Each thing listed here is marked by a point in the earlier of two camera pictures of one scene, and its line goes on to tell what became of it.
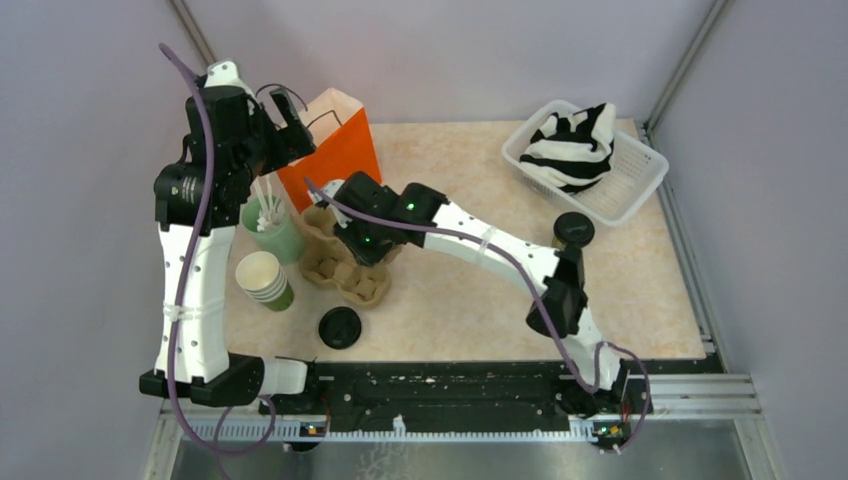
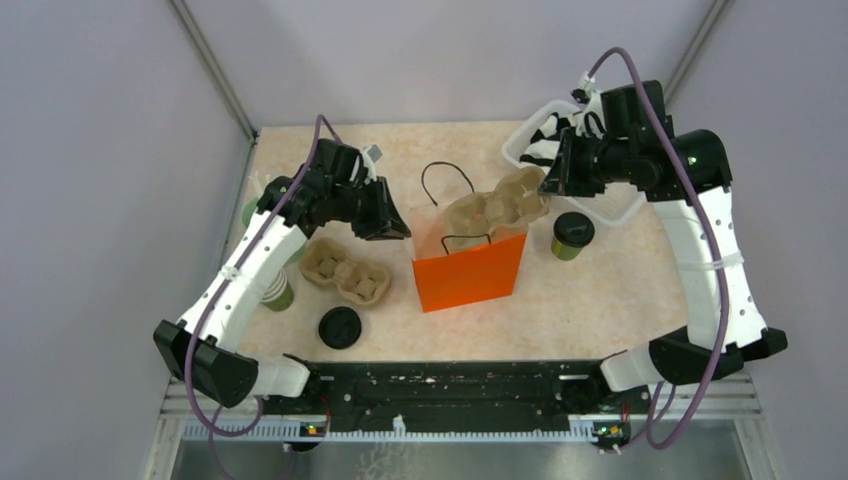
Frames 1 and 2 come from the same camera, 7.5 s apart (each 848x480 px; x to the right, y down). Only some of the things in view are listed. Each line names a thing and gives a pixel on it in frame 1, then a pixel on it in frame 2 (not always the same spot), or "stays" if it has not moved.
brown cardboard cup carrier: (330, 263) stays
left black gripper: (295, 140) to (385, 220)
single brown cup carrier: (323, 246) to (515, 200)
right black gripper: (346, 231) to (561, 180)
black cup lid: (574, 229) stays
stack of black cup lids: (339, 327) stays
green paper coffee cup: (558, 244) stays
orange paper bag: (343, 144) to (468, 248)
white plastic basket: (634, 171) stays
